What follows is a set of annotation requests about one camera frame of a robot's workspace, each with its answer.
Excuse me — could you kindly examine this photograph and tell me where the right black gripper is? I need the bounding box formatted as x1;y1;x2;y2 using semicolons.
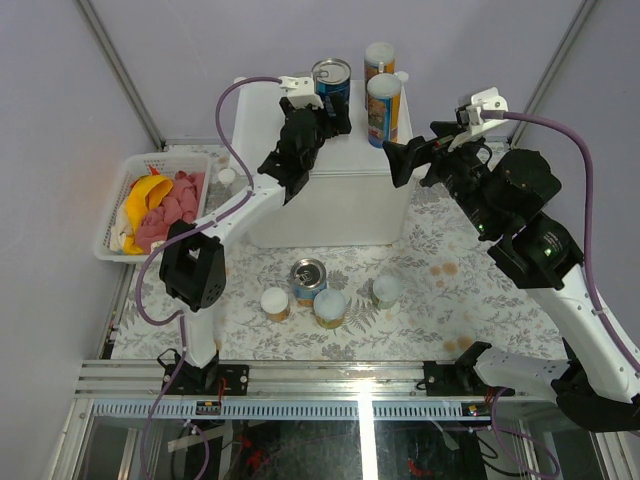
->
382;120;501;237

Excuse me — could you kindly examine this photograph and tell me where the blue can pull-tab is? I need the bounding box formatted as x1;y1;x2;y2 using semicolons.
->
311;58;351;108
290;258;328;307

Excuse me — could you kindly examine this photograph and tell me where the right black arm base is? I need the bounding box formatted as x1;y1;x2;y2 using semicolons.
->
416;341;501;397

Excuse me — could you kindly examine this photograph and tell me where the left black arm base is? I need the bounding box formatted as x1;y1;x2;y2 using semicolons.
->
166;355;250;397

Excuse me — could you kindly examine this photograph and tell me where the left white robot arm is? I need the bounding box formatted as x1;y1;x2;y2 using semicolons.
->
159;93;351;395

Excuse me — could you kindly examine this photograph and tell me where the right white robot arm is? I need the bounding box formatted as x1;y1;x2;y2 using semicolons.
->
383;122;639;432

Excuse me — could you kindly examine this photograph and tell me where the short can clear lid front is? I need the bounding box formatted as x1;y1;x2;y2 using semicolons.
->
313;288;347;329

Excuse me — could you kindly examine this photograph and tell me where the pink cloth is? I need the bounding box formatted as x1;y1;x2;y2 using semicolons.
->
135;171;205;255

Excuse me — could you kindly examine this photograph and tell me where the short can white lid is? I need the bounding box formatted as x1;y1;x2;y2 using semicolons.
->
260;287;290;322

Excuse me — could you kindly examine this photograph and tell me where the yellow cloth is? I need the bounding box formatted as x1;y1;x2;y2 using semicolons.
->
123;166;173;255

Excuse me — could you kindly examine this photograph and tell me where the white plastic laundry basket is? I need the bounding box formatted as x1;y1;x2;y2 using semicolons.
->
94;152;212;264

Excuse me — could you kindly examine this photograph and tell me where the white patterned cloth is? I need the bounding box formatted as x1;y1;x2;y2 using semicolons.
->
109;204;137;255

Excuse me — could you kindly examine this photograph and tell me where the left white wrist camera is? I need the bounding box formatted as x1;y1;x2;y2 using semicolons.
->
279;73;324;109

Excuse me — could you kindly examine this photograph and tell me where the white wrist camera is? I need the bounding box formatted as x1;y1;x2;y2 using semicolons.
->
448;86;509;152
279;73;324;109

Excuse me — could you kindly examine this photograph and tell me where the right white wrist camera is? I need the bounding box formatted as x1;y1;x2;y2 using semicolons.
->
448;86;509;152

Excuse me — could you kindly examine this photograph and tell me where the aluminium front rail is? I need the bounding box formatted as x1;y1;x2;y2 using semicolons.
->
74;360;490;424

